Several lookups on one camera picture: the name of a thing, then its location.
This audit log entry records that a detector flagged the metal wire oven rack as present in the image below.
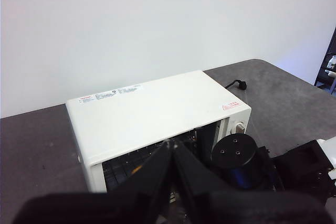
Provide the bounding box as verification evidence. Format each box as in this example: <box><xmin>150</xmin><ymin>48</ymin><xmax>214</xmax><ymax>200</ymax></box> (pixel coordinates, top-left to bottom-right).
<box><xmin>102</xmin><ymin>140</ymin><xmax>202</xmax><ymax>192</ymax></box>

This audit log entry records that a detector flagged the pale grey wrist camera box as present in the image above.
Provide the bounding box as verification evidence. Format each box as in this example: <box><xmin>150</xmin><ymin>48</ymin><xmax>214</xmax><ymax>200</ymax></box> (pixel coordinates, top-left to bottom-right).
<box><xmin>316</xmin><ymin>136</ymin><xmax>336</xmax><ymax>183</ymax></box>

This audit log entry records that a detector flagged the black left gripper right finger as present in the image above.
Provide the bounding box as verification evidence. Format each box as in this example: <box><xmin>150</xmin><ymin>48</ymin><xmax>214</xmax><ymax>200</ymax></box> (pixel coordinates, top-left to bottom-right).
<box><xmin>173</xmin><ymin>142</ymin><xmax>334</xmax><ymax>224</ymax></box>

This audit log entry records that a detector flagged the dark background shelf unit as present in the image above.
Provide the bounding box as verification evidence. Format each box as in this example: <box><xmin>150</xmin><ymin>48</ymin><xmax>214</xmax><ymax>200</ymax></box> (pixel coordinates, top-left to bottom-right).
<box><xmin>313</xmin><ymin>26</ymin><xmax>336</xmax><ymax>95</ymax></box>

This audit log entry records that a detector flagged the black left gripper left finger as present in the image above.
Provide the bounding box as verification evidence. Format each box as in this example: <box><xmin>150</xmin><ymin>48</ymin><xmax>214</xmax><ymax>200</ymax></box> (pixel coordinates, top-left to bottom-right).
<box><xmin>13</xmin><ymin>142</ymin><xmax>174</xmax><ymax>224</ymax></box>

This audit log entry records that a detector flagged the black power cable with plug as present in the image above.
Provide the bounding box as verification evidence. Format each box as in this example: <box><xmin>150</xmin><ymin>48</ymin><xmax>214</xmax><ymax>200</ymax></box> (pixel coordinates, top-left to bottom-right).
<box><xmin>225</xmin><ymin>79</ymin><xmax>248</xmax><ymax>91</ymax></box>

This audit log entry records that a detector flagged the cream Toshiba toaster oven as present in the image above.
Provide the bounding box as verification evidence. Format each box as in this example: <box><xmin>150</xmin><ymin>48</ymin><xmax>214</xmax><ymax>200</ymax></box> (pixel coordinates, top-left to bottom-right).
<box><xmin>65</xmin><ymin>70</ymin><xmax>251</xmax><ymax>194</ymax></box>

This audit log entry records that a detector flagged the cream oven knob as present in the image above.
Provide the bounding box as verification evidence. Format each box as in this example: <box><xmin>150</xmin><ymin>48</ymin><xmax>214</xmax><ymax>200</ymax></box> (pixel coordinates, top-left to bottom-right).
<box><xmin>234</xmin><ymin>121</ymin><xmax>247</xmax><ymax>135</ymax></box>

